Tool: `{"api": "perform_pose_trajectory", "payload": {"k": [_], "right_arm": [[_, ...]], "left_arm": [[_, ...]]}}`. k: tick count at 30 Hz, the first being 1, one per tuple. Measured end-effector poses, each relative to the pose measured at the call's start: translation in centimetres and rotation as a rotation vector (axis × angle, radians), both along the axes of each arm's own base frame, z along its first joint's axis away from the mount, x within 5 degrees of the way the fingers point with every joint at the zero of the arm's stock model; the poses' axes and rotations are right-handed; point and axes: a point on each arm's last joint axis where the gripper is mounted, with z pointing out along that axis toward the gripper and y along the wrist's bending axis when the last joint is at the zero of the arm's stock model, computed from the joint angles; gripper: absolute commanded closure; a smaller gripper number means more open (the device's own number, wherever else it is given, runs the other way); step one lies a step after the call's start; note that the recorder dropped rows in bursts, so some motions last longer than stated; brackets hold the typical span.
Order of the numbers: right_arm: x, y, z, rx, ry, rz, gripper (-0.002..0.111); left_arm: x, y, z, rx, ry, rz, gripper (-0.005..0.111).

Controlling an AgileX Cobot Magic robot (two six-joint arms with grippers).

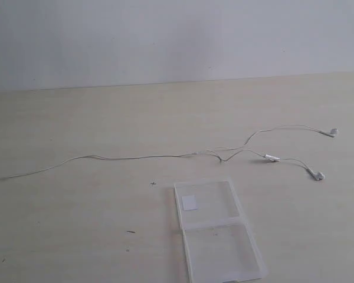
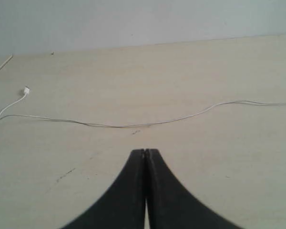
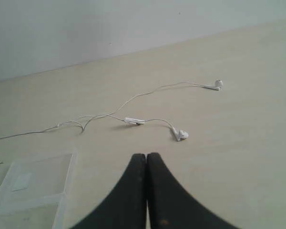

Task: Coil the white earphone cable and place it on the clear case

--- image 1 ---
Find clear plastic storage case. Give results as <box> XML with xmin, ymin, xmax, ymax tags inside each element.
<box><xmin>174</xmin><ymin>178</ymin><xmax>267</xmax><ymax>282</ymax></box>

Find white wired earphones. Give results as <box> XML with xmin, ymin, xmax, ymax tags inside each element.
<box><xmin>0</xmin><ymin>124</ymin><xmax>339</xmax><ymax>181</ymax></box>

